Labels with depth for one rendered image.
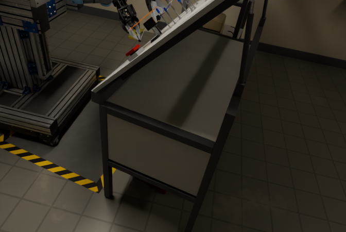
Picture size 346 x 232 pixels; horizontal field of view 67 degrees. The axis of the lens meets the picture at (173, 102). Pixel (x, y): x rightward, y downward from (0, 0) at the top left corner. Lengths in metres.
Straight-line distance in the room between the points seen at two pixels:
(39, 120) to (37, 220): 0.67
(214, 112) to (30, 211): 1.27
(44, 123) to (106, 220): 0.79
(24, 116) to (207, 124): 1.39
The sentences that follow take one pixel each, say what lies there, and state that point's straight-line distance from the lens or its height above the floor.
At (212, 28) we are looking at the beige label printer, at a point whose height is 0.77.
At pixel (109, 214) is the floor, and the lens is 1.82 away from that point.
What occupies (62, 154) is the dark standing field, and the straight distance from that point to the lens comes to 2.13.
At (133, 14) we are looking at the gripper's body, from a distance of 1.31.
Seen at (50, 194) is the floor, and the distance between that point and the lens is 1.95.
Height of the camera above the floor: 1.61
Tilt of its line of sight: 39 degrees down
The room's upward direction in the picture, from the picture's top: 10 degrees clockwise
